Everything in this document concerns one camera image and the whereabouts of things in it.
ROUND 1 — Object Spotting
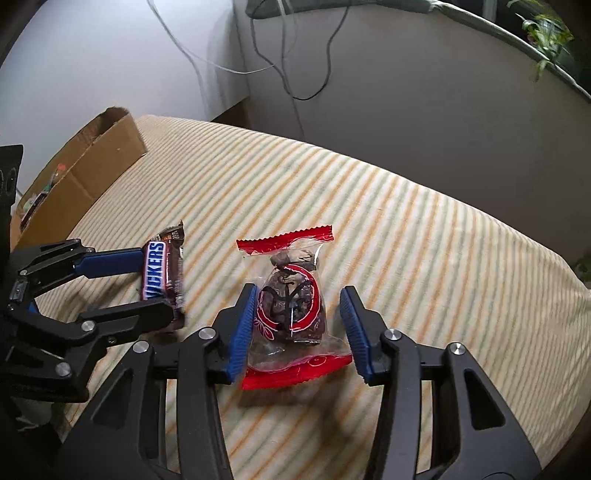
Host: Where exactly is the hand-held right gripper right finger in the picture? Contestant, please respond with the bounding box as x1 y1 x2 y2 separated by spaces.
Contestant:
339 285 542 480

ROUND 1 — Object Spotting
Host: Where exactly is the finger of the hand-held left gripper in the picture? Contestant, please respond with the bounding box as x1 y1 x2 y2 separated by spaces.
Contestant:
0 300 177 402
9 237 145 301

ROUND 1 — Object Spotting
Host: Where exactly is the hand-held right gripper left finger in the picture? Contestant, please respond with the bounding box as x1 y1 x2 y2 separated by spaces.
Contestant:
60 283 258 480

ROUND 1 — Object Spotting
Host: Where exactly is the large brown chocolate bar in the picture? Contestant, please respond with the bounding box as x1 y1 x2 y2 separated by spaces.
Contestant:
140 220 188 332

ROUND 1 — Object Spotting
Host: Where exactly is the red-wrapped chocolate cake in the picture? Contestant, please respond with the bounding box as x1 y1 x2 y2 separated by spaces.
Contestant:
235 224 354 391

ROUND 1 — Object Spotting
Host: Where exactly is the brown cardboard box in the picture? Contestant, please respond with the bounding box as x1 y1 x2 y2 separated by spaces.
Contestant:
10 107 148 252

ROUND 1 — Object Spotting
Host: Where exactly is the striped blanket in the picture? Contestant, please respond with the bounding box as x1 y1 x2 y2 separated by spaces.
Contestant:
34 115 591 480

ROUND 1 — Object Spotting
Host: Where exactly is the white cabinet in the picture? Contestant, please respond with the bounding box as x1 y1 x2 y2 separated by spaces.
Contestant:
0 0 250 125

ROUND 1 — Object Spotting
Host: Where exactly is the potted spider plant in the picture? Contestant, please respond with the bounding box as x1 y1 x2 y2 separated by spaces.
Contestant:
508 0 575 81

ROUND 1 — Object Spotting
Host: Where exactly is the black cable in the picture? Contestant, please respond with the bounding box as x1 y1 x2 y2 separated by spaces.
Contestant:
249 0 352 101

